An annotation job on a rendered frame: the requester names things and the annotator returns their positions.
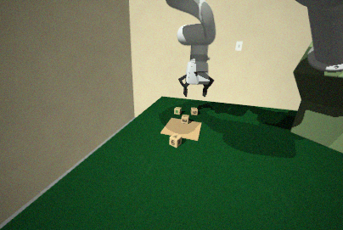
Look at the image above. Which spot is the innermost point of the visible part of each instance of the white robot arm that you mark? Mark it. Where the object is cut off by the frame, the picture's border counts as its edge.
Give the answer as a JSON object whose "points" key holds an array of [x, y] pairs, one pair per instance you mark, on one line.
{"points": [[326, 28]]}

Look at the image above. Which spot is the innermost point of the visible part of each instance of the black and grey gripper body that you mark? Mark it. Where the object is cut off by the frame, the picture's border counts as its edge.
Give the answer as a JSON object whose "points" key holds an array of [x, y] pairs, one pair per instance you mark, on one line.
{"points": [[194, 66]]}

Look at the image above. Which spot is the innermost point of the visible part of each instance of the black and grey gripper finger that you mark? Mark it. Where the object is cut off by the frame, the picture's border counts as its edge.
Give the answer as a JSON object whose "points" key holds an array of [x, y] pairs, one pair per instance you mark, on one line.
{"points": [[185, 90], [207, 86]]}

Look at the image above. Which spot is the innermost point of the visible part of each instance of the beige flat mat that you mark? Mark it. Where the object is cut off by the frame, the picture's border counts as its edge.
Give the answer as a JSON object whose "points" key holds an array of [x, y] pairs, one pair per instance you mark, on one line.
{"points": [[189, 131]]}

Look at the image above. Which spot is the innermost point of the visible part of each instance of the beige letter block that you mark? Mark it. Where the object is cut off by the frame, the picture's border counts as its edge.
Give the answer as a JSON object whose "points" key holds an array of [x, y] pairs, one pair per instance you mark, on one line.
{"points": [[185, 119], [175, 140], [177, 111], [194, 111]]}

